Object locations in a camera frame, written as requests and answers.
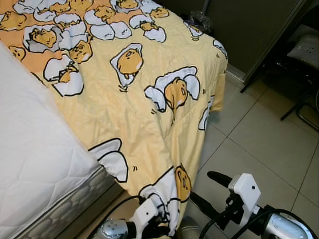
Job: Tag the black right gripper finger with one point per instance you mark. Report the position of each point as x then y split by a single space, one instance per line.
219 178
204 206

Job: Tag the yellow cartoon egg print blanket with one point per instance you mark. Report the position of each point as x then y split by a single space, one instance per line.
124 114

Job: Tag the white quilted mattress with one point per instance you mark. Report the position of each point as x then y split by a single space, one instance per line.
35 149

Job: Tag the dark wardrobe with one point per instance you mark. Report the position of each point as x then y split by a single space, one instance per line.
249 30

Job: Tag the black chair grey cushion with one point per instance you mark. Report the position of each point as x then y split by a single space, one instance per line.
305 50

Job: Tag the crumpled clear plastic bag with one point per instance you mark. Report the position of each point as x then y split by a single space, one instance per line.
200 22

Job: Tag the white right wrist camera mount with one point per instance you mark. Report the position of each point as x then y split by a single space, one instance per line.
245 191

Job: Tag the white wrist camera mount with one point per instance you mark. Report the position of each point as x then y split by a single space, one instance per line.
245 191
144 213

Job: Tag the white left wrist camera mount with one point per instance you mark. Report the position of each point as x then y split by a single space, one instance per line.
144 213

